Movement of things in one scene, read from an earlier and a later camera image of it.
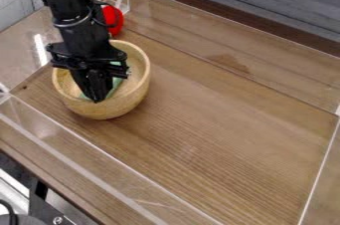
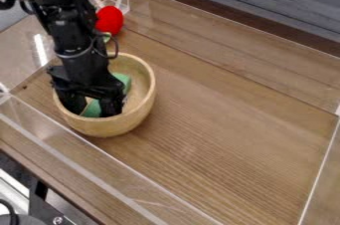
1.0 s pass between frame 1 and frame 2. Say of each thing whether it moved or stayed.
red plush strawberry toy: stayed
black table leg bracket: stayed
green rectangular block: moved
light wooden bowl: moved
